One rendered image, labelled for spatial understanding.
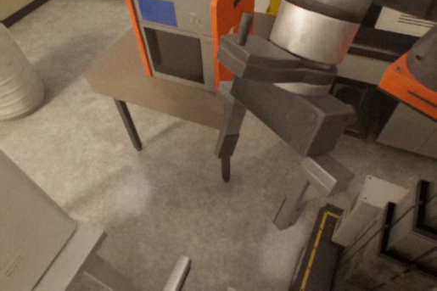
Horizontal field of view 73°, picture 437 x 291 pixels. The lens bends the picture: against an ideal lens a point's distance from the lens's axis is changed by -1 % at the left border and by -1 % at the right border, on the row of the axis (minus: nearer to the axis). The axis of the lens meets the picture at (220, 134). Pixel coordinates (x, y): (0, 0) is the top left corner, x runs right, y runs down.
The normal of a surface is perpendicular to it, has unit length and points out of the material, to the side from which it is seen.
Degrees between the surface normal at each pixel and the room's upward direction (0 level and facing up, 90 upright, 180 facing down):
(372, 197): 0
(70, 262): 0
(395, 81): 90
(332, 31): 71
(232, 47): 67
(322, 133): 82
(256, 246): 0
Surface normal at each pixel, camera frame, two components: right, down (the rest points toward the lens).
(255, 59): 0.18, 0.56
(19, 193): 0.92, 0.29
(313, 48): -0.18, 0.49
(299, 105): -0.81, 0.12
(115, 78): -0.03, -0.62
